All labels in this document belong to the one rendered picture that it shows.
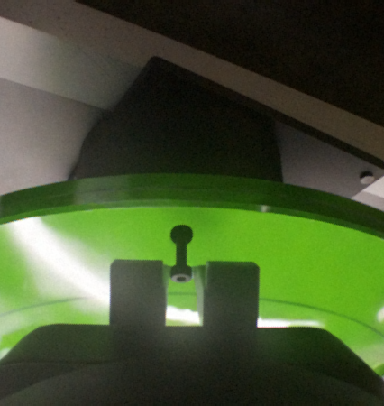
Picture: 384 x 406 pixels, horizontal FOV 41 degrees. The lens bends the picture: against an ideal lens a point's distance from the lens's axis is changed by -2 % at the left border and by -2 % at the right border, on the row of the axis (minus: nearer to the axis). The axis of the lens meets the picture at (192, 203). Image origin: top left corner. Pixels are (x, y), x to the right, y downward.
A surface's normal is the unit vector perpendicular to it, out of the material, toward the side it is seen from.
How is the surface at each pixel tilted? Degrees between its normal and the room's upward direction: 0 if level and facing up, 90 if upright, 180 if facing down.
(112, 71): 0
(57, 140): 0
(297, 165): 0
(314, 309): 21
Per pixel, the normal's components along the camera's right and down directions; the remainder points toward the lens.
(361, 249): 0.21, 0.56
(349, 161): 0.00, 0.83
